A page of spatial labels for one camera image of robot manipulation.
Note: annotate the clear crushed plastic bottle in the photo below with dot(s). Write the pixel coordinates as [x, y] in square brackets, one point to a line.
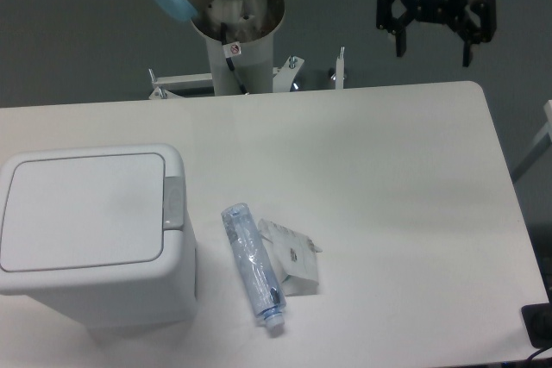
[252, 261]

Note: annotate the white trash can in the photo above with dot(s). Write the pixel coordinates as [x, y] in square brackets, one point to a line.
[158, 291]

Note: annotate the black device at table corner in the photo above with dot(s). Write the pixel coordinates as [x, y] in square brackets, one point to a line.
[537, 321]

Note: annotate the white metal frame bracket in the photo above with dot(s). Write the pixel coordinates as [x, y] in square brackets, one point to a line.
[285, 78]

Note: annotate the white trash can lid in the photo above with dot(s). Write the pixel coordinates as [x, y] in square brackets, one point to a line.
[81, 212]

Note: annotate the white upright bracket with bolt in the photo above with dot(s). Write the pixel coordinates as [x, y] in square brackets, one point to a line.
[338, 74]

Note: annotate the white frame at right edge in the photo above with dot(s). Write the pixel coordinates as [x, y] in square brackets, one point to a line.
[540, 143]

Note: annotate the white crumpled paper packet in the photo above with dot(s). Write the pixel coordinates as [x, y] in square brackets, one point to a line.
[293, 256]

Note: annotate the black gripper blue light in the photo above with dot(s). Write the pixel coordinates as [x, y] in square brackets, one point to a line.
[473, 20]

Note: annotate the grey trash can push button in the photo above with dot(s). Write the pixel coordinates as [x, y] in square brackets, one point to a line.
[174, 203]

